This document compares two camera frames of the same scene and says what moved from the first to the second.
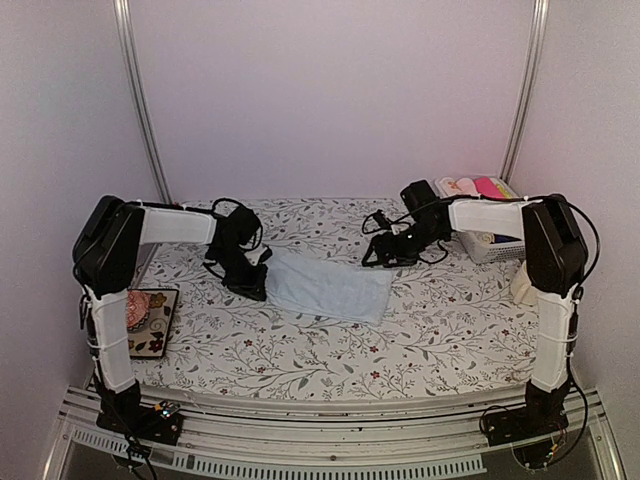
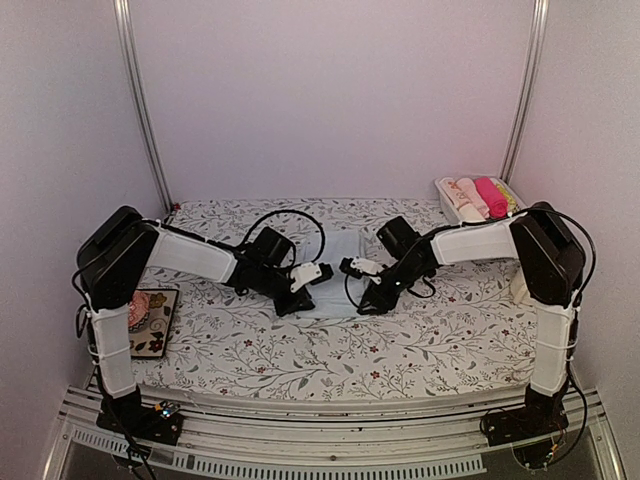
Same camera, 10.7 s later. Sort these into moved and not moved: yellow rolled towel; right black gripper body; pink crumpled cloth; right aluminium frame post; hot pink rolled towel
Moved: right black gripper body
Not moved: yellow rolled towel; hot pink rolled towel; right aluminium frame post; pink crumpled cloth
